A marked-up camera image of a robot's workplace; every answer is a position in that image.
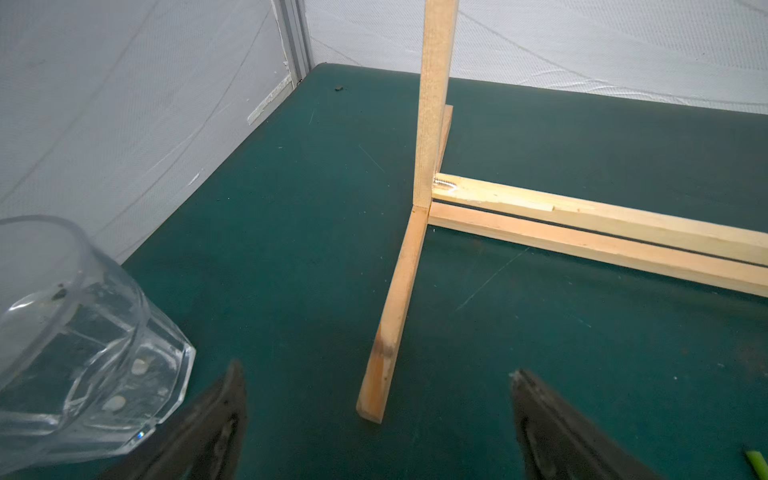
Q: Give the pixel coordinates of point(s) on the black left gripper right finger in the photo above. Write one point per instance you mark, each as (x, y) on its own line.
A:
(558, 442)

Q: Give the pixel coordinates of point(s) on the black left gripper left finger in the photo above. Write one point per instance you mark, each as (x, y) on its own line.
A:
(201, 441)

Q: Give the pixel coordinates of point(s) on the blue tulip green stem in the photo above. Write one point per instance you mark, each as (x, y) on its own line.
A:
(758, 463)

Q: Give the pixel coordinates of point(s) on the clear drinking glass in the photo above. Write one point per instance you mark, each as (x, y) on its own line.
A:
(90, 367)

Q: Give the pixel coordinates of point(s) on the wooden clothes rack frame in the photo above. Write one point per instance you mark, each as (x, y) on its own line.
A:
(710, 254)

